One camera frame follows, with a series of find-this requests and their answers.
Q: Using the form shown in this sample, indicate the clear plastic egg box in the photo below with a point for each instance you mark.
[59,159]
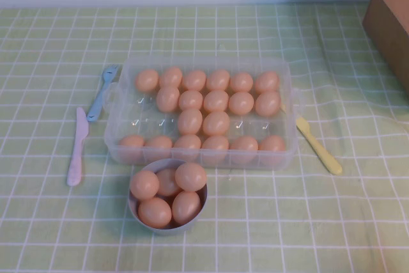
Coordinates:
[150,116]

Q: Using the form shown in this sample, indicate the brown cardboard box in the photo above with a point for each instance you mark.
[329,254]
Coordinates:
[390,30]

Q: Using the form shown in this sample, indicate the light blue plastic fork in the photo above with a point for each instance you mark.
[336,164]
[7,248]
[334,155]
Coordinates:
[99,98]

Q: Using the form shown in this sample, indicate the grey round bowl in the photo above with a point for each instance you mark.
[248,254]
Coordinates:
[179,229]

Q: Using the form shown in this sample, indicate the yellow plastic knife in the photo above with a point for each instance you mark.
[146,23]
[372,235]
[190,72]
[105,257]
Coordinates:
[319,148]

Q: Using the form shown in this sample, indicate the pink plastic knife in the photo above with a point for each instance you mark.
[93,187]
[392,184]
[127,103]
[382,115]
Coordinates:
[78,145]

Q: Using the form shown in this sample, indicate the green checked tablecloth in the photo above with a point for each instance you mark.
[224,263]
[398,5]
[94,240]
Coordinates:
[287,222]

